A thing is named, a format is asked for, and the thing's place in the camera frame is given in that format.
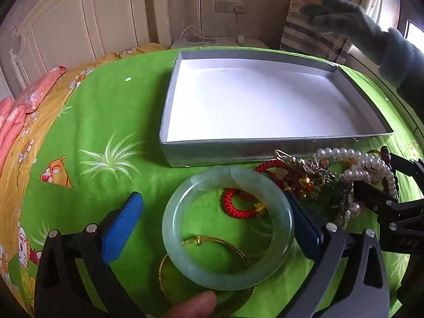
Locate thin white pole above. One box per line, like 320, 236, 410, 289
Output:
195, 0, 203, 38

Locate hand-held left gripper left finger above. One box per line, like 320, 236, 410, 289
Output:
35, 191, 146, 318

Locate gold bangle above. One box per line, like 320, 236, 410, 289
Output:
158, 235, 257, 315

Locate person's right hand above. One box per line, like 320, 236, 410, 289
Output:
296, 0, 418, 88

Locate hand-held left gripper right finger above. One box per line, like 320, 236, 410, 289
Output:
281, 190, 391, 318

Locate pale green jade bangle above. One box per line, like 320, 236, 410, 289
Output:
162, 167, 295, 290

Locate pink floral quilt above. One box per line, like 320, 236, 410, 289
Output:
0, 66, 67, 168

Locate white wooden headboard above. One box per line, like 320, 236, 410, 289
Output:
8, 0, 173, 83

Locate gold jewelry heap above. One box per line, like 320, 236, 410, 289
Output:
274, 149, 362, 230

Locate window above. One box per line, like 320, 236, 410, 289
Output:
404, 20, 424, 51

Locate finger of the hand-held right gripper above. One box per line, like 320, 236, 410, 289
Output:
353, 180, 424, 221
381, 146, 424, 177

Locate small red braided bracelet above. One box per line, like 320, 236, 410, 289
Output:
223, 188, 266, 220

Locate white pearl necklace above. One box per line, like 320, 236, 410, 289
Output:
315, 147, 398, 199

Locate red cord bracelet gold beads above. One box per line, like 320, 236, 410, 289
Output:
255, 159, 292, 189

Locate dark red bead bracelet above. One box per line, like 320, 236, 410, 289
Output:
379, 146, 399, 200

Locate person's left hand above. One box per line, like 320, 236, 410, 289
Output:
162, 290, 218, 318

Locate green yellow cartoon bedsheet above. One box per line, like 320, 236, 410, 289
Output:
0, 44, 424, 318

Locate white charger with cable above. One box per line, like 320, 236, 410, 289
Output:
235, 6, 246, 46

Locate silver cardboard box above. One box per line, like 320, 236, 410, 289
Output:
160, 50, 395, 168

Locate white loose cable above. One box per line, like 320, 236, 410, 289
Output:
180, 25, 206, 45

